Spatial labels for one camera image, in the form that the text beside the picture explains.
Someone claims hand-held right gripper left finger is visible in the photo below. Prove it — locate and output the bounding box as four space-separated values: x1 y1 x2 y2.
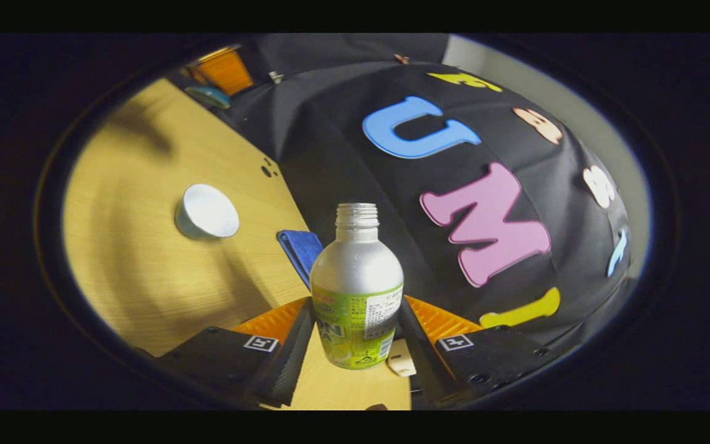
145 298 316 408

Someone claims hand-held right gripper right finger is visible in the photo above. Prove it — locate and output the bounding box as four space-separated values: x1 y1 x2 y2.
395 295 553 408

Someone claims silver green-label water bottle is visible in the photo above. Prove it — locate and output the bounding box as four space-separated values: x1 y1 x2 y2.
309 203 405 371

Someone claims cream toaster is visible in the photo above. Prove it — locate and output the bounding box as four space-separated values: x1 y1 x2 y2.
388 338 417 378

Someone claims folded blue towel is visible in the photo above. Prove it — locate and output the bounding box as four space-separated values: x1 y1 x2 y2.
277 229 325 290

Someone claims black backdrop cloth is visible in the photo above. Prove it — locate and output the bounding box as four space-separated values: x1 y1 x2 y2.
167 34 636 346

